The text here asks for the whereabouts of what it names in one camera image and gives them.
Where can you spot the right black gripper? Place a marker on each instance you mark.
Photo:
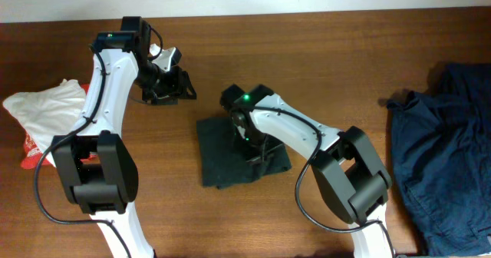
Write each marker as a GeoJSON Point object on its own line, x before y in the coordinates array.
{"type": "Point", "coordinates": [249, 153]}

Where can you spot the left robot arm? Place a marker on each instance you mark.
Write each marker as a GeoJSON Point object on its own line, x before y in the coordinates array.
{"type": "Point", "coordinates": [96, 170]}

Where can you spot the red folded shirt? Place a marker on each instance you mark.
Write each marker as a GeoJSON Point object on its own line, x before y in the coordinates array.
{"type": "Point", "coordinates": [30, 158]}

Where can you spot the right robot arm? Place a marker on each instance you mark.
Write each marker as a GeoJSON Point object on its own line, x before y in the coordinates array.
{"type": "Point", "coordinates": [351, 178]}

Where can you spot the white folded shirt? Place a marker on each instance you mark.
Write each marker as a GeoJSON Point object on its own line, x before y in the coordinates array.
{"type": "Point", "coordinates": [44, 112]}

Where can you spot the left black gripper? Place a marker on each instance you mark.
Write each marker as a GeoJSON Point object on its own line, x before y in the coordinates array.
{"type": "Point", "coordinates": [179, 78]}

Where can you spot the black Nike t-shirt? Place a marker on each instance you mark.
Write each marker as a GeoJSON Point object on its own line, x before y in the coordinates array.
{"type": "Point", "coordinates": [215, 136]}

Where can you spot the navy blue garment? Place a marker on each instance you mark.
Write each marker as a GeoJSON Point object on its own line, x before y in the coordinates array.
{"type": "Point", "coordinates": [440, 152]}

